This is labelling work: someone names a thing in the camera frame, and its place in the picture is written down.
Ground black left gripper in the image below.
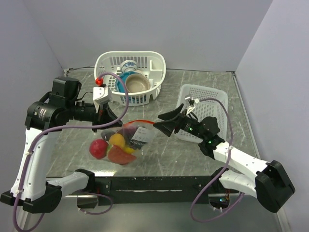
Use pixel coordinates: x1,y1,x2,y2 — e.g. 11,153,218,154
66,100,123,132

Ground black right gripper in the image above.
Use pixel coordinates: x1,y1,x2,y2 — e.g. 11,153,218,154
154,103,206,140

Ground dark fake grapes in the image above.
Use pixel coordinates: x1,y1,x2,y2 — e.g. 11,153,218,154
99,125,145,150

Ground red fake apple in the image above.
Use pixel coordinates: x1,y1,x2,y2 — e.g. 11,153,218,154
89,139,109,160

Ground clear zip top bag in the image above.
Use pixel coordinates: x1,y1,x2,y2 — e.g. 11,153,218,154
88,119,155,166

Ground fake watermelon slice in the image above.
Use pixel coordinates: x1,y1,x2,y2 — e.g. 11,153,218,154
107,145,137,165

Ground small yellow fake fruit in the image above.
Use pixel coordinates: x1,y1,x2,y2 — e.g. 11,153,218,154
123,147,136,154

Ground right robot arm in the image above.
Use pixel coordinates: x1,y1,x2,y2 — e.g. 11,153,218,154
154,104,295,213

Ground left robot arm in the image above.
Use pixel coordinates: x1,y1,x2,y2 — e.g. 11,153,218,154
0,77,122,214

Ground blue plate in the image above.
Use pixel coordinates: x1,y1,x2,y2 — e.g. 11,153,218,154
115,71,134,93

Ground beige ceramic bowl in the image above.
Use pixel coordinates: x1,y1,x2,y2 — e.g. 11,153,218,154
125,73,151,93

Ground white perforated plastic basket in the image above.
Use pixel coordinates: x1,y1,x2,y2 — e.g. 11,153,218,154
176,84,228,143

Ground blue white porcelain bowl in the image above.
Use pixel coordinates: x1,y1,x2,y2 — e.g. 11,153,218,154
120,60,138,73

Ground white dish rack basket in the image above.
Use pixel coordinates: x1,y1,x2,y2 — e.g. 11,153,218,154
94,51,166,106

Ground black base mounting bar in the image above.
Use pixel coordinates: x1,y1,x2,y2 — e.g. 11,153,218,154
76,175,239,209

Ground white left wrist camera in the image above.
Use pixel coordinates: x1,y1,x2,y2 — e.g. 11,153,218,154
93,87,112,113

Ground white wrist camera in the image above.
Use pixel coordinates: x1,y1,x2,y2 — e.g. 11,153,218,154
184,94,200,116
93,87,112,113

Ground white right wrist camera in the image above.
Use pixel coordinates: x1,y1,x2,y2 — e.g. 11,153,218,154
184,94,200,116

